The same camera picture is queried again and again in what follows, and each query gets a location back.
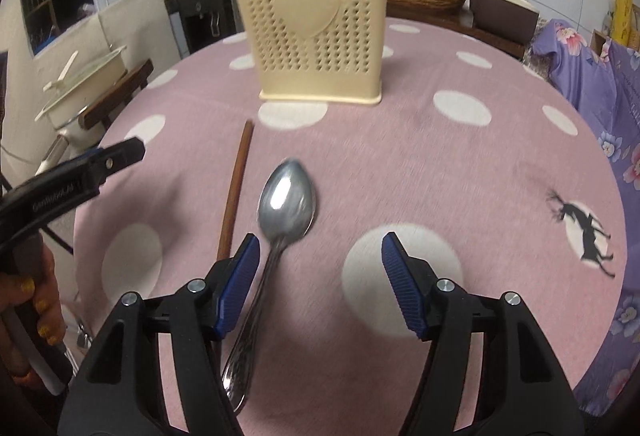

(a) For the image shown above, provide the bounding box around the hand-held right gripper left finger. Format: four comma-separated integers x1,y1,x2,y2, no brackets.
59,232,262,436

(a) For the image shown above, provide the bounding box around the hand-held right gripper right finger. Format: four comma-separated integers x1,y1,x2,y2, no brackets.
381,231,586,436

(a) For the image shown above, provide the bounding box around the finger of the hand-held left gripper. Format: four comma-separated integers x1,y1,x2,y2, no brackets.
75,138,147,189

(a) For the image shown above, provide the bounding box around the metal spoon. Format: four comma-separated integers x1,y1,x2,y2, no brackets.
221,158,319,415

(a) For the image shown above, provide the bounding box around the thick brown wooden chopstick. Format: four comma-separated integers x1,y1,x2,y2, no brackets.
216,119,256,263

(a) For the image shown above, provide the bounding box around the cream perforated utensil holder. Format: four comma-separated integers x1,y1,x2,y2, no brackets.
226,0,392,107

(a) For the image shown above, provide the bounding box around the person's left hand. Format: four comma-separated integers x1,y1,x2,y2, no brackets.
0,246,65,384

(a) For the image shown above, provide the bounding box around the dark wooden chair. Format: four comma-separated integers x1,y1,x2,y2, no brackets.
78,58,154,133

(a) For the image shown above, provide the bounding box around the cream cooking pot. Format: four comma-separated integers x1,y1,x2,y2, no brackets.
34,45,129,130

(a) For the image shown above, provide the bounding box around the cream plastic ladle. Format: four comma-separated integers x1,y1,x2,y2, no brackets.
44,50,80,93

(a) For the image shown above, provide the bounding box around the pink polka-dot tablecloth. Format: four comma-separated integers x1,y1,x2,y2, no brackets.
72,16,628,436

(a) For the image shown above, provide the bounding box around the grey water dispenser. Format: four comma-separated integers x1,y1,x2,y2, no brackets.
165,0,239,58

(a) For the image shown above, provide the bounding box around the purple floral cloth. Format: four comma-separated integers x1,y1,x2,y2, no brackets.
522,18,640,417

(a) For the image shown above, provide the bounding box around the brown and cream container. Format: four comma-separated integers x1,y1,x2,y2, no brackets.
469,0,541,45

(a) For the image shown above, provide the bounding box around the yellow box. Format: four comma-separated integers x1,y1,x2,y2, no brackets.
614,0,637,50

